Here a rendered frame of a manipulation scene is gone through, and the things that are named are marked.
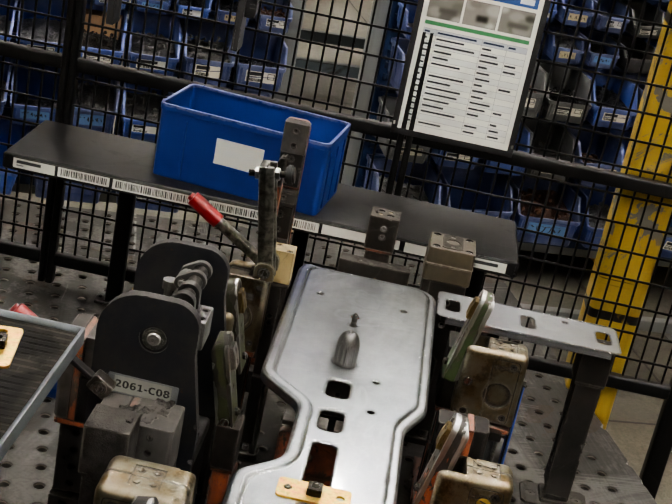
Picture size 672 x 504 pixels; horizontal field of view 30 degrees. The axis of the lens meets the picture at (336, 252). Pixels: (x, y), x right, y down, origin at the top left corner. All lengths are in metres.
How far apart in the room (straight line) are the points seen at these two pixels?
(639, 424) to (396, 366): 2.42
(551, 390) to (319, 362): 0.88
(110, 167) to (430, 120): 0.58
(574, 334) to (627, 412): 2.17
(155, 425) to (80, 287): 1.21
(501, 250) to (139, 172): 0.64
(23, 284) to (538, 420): 1.02
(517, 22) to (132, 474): 1.26
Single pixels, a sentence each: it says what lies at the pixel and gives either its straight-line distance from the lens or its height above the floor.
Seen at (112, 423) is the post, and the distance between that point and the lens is 1.30.
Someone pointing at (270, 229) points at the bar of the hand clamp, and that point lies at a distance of 1.77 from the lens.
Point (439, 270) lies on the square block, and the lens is 2.04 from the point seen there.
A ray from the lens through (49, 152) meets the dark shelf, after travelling 2.24.
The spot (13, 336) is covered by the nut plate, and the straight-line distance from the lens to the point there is 1.30.
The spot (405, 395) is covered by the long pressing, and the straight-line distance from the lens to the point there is 1.67.
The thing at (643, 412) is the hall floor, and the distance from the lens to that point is 4.19.
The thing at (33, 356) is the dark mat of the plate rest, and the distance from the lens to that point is 1.27.
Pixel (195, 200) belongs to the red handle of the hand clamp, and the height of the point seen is 1.14.
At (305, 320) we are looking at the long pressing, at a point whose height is 1.00.
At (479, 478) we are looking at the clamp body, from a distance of 1.44.
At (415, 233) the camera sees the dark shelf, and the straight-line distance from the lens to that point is 2.15.
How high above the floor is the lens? 1.76
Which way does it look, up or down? 21 degrees down
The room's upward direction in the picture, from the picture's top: 12 degrees clockwise
